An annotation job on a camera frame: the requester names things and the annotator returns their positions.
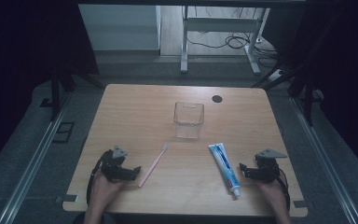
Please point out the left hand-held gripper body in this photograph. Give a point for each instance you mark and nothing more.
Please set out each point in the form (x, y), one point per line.
(113, 166)

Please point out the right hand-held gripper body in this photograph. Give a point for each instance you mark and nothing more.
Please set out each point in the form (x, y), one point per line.
(267, 169)

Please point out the pink toothbrush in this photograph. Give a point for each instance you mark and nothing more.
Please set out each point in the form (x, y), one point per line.
(152, 166)

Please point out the blue white toothpaste tube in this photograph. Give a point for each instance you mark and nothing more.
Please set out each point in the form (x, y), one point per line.
(225, 168)

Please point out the clear plastic cup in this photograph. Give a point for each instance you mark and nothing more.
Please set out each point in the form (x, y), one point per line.
(188, 119)

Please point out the person's right hand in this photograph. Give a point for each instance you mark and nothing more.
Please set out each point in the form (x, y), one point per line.
(272, 193)

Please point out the person's left hand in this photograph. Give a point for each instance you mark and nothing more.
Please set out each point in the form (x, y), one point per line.
(104, 189)

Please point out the black round table grommet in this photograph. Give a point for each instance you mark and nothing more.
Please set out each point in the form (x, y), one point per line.
(217, 99)

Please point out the black metal stand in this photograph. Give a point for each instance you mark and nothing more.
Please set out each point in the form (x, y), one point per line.
(307, 93)
(55, 93)

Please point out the white power strip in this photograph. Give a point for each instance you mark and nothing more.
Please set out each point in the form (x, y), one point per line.
(276, 75)

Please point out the dark curtain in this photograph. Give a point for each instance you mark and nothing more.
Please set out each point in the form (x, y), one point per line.
(348, 62)
(18, 46)

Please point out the white panel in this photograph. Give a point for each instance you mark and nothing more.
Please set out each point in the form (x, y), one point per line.
(118, 28)

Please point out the aluminium floor rail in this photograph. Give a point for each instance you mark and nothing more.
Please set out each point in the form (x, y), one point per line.
(326, 165)
(34, 161)

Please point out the white metal desk frame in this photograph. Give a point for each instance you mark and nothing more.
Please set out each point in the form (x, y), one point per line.
(185, 37)

